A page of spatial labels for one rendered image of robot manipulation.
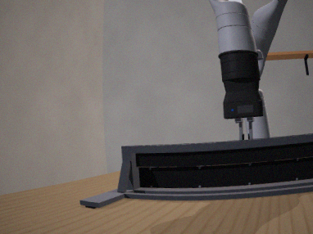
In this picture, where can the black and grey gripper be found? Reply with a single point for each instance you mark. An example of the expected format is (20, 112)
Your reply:
(240, 75)

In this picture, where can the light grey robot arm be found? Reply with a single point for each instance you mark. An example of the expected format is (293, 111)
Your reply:
(264, 24)

